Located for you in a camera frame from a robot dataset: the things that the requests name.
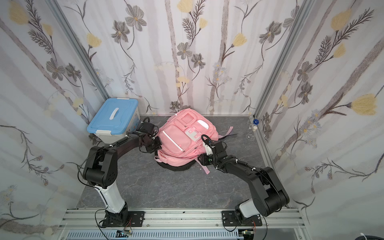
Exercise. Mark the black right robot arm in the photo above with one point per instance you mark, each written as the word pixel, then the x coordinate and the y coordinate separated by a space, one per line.
pixel 267 192

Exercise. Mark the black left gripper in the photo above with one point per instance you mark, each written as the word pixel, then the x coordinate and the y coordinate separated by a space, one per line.
pixel 158 146

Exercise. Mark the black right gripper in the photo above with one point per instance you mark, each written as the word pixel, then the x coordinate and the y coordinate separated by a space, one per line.
pixel 205 159

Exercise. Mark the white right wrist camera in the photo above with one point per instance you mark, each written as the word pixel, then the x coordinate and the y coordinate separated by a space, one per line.
pixel 209 149

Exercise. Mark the aluminium front rail frame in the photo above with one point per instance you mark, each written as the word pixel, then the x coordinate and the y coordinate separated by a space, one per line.
pixel 287 224

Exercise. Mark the blue lidded storage box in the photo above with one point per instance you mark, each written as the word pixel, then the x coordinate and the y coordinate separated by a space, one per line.
pixel 115 118

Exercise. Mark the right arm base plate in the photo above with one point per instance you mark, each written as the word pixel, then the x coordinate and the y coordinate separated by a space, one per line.
pixel 234 218

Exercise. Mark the pink school backpack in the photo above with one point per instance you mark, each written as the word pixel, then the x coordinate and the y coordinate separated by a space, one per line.
pixel 181 139

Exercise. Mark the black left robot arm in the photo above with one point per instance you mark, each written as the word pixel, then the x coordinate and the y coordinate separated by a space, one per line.
pixel 101 166

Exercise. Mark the white slotted cable duct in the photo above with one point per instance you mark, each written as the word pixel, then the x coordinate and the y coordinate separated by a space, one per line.
pixel 153 235

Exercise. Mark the clear glass flask blue cap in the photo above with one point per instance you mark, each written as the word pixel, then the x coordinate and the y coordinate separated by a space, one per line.
pixel 253 126

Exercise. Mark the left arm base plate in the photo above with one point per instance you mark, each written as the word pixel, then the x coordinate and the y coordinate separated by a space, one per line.
pixel 124 219

